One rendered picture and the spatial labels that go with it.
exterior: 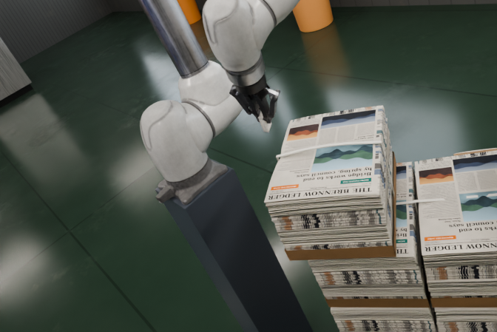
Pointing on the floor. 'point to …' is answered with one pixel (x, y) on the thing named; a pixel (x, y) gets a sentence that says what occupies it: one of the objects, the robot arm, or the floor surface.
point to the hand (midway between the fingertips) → (265, 120)
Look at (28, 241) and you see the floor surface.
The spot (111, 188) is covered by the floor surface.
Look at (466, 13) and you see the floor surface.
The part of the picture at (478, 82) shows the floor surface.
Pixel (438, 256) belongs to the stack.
